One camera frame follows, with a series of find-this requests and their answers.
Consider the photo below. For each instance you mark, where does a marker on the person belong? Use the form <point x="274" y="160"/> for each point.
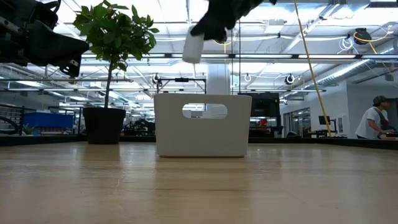
<point x="371" y="121"/>

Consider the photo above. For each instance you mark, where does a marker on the black table edge rail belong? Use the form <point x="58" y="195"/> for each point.
<point x="357" y="142"/>

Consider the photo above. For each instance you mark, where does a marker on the black cabinet machine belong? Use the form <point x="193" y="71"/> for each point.
<point x="264" y="107"/>

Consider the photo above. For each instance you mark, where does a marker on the black metal frame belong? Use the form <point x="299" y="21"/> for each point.
<point x="182" y="80"/>

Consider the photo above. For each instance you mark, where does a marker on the black plant pot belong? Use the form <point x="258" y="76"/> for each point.
<point x="104" y="126"/>

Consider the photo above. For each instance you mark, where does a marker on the white plastic basket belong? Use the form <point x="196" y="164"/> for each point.
<point x="202" y="137"/>

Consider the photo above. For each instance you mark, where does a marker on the black computer monitor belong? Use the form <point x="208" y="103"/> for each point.
<point x="325" y="120"/>

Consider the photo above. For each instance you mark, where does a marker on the blue storage bin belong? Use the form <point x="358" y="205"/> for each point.
<point x="48" y="120"/>

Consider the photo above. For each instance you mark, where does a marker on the green leafy potted tree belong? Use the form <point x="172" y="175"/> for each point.
<point x="115" y="34"/>

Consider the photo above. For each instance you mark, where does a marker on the white pill bottle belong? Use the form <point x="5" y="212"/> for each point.
<point x="192" y="46"/>

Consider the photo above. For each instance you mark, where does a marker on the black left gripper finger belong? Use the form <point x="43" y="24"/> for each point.
<point x="59" y="49"/>

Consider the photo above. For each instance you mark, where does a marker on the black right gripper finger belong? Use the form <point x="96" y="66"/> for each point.
<point x="220" y="35"/>
<point x="203" y="29"/>

